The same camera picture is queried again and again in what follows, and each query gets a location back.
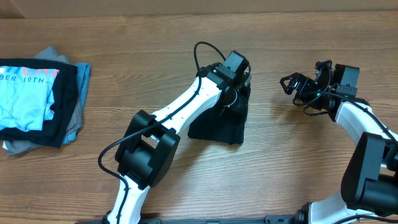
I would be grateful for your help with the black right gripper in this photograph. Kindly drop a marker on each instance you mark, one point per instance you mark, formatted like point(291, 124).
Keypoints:
point(302, 86)

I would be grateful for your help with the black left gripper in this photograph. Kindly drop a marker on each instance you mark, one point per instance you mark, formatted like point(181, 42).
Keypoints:
point(242, 105)

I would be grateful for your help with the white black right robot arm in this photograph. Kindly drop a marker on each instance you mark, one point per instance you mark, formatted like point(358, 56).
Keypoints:
point(365, 193)

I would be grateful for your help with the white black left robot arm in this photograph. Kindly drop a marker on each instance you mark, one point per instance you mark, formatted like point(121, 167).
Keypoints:
point(147, 150)

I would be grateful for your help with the folded blue shirt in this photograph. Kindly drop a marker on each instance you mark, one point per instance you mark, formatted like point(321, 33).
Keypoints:
point(76, 122)

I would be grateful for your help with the folded grey shirt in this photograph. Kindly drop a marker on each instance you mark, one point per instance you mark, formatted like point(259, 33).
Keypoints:
point(66, 95)

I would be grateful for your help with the folded black printed t-shirt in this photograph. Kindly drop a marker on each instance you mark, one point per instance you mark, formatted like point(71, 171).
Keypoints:
point(26, 97)

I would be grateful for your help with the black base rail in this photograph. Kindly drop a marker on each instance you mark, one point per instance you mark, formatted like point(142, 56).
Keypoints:
point(211, 221)

